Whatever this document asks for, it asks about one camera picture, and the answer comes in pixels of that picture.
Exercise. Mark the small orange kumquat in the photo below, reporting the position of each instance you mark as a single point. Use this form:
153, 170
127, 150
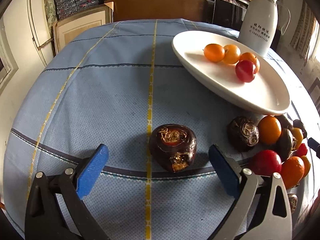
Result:
269, 130

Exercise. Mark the dark brown date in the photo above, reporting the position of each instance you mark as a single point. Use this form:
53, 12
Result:
298, 124

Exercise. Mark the dark red plum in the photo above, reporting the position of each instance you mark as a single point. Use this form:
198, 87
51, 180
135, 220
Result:
301, 151

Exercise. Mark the orange round tomato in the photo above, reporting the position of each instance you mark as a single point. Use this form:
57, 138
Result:
214, 52

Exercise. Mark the framed picture leaning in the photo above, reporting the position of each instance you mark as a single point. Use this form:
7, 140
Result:
69, 28

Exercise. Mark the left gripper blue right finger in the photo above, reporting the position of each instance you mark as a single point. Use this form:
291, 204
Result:
237, 183

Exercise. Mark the yellow-green tomato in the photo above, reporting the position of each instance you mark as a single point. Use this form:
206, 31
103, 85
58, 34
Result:
232, 54

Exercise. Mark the dark water chestnut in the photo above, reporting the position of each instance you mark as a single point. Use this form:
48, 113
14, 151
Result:
293, 201

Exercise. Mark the large orange mandarin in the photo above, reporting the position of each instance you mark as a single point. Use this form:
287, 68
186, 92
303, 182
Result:
307, 165

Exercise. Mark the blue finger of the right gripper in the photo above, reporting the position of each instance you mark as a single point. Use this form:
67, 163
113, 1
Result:
314, 145

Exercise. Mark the small orange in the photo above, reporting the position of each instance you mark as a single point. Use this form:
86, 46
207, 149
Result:
251, 57

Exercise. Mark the blue checked tablecloth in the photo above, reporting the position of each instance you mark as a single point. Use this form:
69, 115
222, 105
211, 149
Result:
97, 90

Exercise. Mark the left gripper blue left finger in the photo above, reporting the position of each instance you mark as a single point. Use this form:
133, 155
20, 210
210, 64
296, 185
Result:
77, 183

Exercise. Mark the dark red cherry tomato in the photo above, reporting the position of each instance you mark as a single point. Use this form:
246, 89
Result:
265, 163

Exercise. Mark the dark chestnut back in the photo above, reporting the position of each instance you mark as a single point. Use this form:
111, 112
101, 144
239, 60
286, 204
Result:
242, 134

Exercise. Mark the large yellow-orange tomato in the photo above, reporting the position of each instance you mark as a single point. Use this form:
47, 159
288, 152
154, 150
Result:
298, 137

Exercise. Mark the small red cherry tomato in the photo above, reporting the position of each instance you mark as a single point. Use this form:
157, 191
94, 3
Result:
245, 71

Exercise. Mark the brown wooden chair back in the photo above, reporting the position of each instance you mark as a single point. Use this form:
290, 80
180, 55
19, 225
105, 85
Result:
193, 10

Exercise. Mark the white ceramic plate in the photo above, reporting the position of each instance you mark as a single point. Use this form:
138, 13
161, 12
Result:
266, 94

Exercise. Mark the white thermos jug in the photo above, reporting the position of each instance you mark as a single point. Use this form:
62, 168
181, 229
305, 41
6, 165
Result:
260, 23

